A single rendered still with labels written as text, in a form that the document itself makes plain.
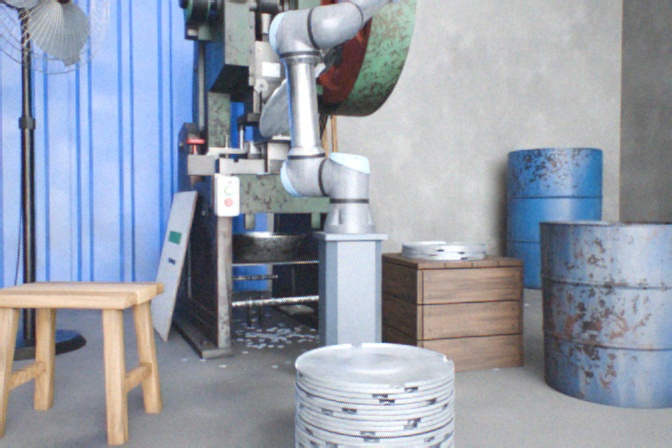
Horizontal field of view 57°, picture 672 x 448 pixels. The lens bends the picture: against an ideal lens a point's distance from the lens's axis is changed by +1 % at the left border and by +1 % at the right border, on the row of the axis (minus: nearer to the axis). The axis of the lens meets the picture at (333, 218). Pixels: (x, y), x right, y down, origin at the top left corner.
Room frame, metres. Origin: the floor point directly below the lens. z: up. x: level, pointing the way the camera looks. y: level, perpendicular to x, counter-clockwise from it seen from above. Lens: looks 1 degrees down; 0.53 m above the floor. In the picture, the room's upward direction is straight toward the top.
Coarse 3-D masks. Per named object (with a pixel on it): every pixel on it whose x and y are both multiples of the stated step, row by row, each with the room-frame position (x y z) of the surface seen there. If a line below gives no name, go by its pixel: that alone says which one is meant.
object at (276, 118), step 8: (272, 96) 2.12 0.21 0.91; (280, 96) 2.16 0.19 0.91; (272, 104) 2.15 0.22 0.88; (280, 104) 2.21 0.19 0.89; (288, 104) 2.26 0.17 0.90; (264, 112) 2.14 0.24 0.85; (272, 112) 2.19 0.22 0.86; (280, 112) 2.25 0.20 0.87; (288, 112) 2.30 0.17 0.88; (264, 120) 2.18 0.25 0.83; (272, 120) 2.23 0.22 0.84; (280, 120) 2.28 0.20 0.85; (288, 120) 2.33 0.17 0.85; (264, 128) 2.21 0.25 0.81; (272, 128) 2.27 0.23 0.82; (280, 128) 2.32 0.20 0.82; (288, 128) 2.37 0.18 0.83; (264, 136) 2.25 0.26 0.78
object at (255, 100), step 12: (264, 48) 2.41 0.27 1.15; (264, 60) 2.41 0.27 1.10; (276, 60) 2.43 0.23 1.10; (264, 72) 2.41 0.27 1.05; (276, 72) 2.43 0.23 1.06; (264, 84) 2.39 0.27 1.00; (276, 84) 2.43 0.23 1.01; (252, 96) 2.40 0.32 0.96; (264, 96) 2.37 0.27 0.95; (252, 108) 2.40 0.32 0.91; (264, 108) 2.37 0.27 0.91
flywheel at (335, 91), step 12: (324, 0) 2.86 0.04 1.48; (336, 0) 2.74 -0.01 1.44; (360, 36) 2.55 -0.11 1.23; (348, 48) 2.62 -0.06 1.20; (360, 48) 2.51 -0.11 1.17; (348, 60) 2.62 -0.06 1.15; (360, 60) 2.43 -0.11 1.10; (336, 72) 2.73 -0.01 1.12; (348, 72) 2.62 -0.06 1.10; (324, 84) 2.78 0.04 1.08; (336, 84) 2.73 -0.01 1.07; (348, 84) 2.53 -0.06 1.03; (324, 96) 2.77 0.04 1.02; (336, 96) 2.65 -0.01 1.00
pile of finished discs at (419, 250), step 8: (408, 248) 2.06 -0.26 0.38; (416, 248) 2.03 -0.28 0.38; (424, 248) 2.01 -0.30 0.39; (432, 248) 1.99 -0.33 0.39; (440, 248) 2.01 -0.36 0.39; (448, 248) 1.98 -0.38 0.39; (456, 248) 1.98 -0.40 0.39; (464, 248) 1.99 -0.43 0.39; (472, 248) 2.00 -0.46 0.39; (480, 248) 2.03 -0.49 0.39; (408, 256) 2.06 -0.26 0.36; (416, 256) 2.03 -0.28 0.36; (424, 256) 2.01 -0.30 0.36; (432, 256) 2.02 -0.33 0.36; (440, 256) 1.98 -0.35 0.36; (448, 256) 1.98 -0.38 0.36; (456, 256) 1.98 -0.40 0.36; (464, 256) 1.99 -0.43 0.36; (472, 256) 2.00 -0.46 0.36; (480, 256) 2.03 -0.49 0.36
